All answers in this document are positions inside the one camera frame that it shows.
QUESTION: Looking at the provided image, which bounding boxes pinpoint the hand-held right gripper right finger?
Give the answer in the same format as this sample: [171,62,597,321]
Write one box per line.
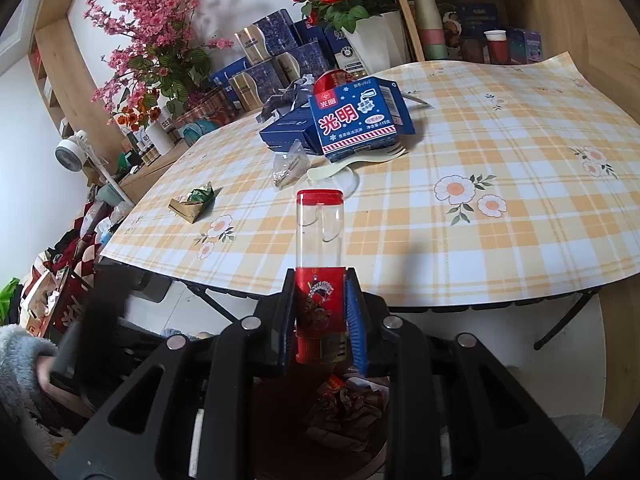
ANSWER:
[344,267,586,480]

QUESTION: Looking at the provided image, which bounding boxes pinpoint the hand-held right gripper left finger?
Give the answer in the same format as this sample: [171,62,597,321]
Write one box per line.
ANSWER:
[52,267,298,480]

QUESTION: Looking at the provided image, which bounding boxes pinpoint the red brown wrapper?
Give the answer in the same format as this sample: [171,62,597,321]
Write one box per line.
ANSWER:
[305,375,388,441]

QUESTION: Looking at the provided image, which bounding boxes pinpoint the red capped clear tube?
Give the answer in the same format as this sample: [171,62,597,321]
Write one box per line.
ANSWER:
[292,189,351,365]

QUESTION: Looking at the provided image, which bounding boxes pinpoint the brown plastic trash bin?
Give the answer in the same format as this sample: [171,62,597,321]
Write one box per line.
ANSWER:
[250,370,396,480]

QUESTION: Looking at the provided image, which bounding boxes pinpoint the green gold wrapper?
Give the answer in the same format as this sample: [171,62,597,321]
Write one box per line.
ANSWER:
[167,182,217,223]

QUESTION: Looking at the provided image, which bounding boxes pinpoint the clear plastic bag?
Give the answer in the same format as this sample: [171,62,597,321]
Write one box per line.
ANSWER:
[272,140,310,191]

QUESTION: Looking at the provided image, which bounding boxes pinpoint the dark blue box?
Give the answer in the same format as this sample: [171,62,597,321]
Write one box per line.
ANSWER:
[259,105,321,153]
[292,17,328,51]

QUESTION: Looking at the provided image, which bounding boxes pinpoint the blue ice cream box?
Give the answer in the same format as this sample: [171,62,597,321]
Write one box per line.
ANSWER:
[308,77,416,157]

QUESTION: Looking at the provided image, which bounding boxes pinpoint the grey blue paper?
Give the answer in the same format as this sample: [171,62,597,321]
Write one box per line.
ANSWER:
[255,74,316,123]

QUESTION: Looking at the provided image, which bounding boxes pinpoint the red round container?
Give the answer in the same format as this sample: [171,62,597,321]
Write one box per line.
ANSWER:
[314,69,357,96]

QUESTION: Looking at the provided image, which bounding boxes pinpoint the person's left forearm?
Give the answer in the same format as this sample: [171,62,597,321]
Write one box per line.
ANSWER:
[0,324,58,456]

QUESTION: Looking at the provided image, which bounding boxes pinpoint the person's left hand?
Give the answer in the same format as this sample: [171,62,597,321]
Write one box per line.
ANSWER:
[36,355,63,393]

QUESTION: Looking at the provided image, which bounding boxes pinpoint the red printed box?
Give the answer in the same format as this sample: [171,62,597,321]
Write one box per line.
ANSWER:
[30,265,96,346]

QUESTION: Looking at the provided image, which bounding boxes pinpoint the red argyle blanket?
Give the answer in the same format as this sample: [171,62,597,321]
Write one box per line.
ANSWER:
[42,200,121,273]

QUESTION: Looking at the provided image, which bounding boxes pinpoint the clear round lid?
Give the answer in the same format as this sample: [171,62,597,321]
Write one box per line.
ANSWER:
[307,162,361,201]

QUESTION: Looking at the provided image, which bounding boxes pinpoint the cream plastic spork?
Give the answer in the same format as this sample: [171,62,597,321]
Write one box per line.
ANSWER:
[306,144,408,181]

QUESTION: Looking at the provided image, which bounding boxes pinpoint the low wooden cabinet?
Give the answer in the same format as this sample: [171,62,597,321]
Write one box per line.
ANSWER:
[117,110,266,206]

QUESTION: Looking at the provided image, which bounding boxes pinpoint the white desk fan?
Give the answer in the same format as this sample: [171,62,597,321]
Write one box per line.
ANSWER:
[54,130,136,206]

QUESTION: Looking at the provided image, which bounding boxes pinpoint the row of small brown bottles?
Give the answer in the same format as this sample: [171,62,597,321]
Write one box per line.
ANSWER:
[135,130,176,166]

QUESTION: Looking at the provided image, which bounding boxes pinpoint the tall white vase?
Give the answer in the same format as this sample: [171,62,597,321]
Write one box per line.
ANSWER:
[145,119,176,156]

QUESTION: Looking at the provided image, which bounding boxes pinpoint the black folding table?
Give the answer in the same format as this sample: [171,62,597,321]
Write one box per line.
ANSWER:
[97,260,601,351]

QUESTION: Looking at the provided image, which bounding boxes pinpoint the orange flower bunch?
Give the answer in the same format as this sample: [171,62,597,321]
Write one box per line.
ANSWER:
[112,87,163,131]

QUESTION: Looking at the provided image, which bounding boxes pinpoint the yellow plaid floral tablecloth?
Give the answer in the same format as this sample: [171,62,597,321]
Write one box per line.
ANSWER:
[95,50,640,308]

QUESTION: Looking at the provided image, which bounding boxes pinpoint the gold and blue gift box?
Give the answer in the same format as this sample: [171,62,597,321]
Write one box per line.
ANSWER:
[272,42,333,86]
[229,62,286,111]
[234,9,301,63]

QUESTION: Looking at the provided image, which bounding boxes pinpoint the long blue carton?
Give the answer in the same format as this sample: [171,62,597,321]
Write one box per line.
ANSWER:
[207,57,251,91]

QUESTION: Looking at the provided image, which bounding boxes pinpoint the person's grey fluffy leg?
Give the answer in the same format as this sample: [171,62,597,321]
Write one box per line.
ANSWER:
[550,412,626,480]

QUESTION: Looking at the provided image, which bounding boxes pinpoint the blue and white carton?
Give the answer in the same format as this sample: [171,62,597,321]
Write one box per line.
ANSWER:
[325,25,366,73]

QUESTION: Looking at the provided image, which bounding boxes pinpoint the white faceted flower pot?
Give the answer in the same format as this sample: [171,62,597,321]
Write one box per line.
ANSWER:
[342,10,413,73]

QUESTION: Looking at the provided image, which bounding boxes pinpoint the stack of coloured paper cups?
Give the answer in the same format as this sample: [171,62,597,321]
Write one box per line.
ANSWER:
[412,0,446,63]

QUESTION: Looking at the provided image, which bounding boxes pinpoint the red cup with white lid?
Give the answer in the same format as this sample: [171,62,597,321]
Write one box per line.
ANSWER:
[484,30,510,64]

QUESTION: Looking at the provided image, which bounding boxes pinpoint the pink blossom bouquet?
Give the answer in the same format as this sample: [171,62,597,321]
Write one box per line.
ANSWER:
[82,0,236,116]

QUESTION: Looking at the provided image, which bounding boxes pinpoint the small blue printed box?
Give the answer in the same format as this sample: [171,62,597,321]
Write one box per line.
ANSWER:
[505,27,543,63]

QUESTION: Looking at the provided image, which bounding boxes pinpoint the wooden shelving unit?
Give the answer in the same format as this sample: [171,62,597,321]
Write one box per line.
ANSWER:
[380,0,640,126]

